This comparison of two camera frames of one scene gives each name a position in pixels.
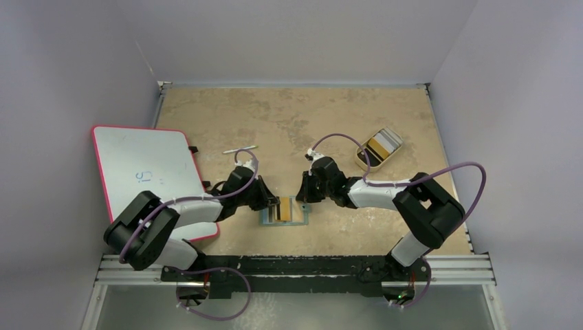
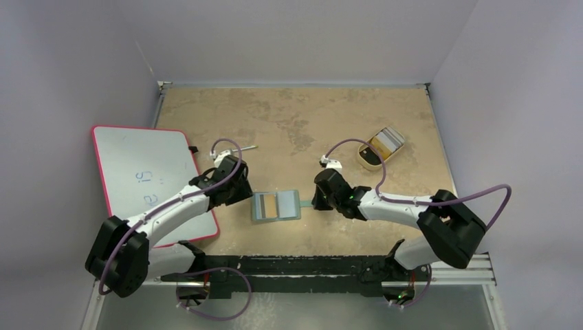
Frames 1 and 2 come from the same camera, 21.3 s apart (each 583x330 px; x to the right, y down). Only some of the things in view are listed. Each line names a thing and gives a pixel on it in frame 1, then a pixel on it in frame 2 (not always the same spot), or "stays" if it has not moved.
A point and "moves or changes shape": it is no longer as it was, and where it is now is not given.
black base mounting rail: x=223 y=274 stays
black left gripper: x=265 y=198 -> x=244 y=192
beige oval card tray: x=379 y=148 stays
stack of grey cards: x=385 y=143 stays
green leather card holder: x=288 y=212 moves or changes shape
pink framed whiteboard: x=161 y=161 stays
